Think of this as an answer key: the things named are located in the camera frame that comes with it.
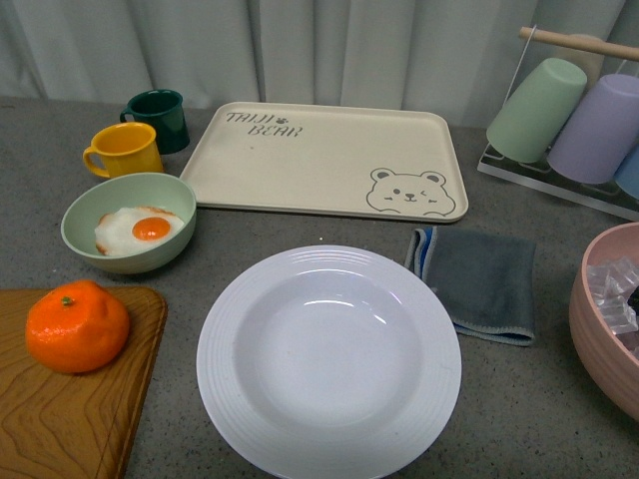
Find yellow mug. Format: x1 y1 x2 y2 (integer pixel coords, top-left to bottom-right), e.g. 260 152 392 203
83 122 164 179

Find orange mandarin fruit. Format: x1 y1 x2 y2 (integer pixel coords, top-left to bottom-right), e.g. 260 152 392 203
25 279 130 373

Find grey folded cloth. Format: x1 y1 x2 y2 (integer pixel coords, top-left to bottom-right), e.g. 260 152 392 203
404 226 536 346

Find white curtain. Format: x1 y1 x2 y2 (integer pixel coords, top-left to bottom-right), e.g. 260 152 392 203
1 1 638 127

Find purple tumbler cup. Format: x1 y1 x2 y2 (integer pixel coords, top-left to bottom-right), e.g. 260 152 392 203
547 74 638 185

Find beige bear serving tray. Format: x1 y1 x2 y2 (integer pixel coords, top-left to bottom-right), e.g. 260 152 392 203
181 102 468 224

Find clear cup rack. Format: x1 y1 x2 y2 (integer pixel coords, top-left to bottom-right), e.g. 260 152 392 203
477 27 638 221

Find beige tumbler cup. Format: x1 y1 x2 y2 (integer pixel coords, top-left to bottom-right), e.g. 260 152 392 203
565 49 604 92

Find dark green mug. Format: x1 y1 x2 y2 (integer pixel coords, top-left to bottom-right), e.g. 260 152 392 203
120 89 190 155

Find blue tumbler cup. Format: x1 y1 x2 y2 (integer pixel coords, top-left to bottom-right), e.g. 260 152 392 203
614 144 639 200

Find toy fried egg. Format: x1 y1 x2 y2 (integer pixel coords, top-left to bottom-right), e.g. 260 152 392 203
94 206 185 256

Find pink bowl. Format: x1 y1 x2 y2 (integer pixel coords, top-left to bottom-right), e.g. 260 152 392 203
568 223 638 419

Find clear ice cubes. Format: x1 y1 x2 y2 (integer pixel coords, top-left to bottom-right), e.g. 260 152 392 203
586 256 638 358

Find wooden cutting board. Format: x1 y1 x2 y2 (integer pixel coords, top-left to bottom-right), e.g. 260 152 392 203
1 286 168 478

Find green tumbler cup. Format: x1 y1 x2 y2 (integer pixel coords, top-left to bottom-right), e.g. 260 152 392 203
486 58 587 164

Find light green bowl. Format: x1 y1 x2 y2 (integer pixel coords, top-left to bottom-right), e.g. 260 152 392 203
61 173 197 274

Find white ridged plate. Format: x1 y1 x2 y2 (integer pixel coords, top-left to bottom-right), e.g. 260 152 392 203
197 245 461 478

